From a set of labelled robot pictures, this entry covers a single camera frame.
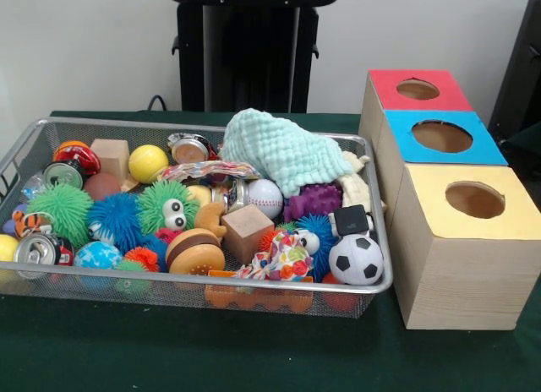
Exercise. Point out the mint green cloth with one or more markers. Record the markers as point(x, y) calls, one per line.
point(283, 151)

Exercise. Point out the small white baseball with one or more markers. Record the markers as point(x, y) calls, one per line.
point(265, 198)

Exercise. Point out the small soccer ball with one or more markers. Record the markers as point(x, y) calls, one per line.
point(356, 259)

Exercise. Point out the brown burger toy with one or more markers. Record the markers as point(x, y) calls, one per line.
point(196, 253)

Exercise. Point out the plain yellow ball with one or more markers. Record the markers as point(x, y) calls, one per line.
point(149, 164)

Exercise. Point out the small colourful fabric toy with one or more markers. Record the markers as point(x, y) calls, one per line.
point(287, 258)

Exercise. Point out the green spiky ball with eyes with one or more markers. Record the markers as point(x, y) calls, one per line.
point(159, 203)

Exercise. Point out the large blue spiky ball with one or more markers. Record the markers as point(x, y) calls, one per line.
point(116, 223)

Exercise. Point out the small wooden block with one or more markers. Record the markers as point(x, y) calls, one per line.
point(248, 234)
point(110, 160)

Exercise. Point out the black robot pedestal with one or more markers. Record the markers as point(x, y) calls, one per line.
point(237, 62)

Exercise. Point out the clear mesh bin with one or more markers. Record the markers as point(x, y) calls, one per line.
point(363, 299)

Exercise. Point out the wooden box with three holes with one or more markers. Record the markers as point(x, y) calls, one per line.
point(456, 274)

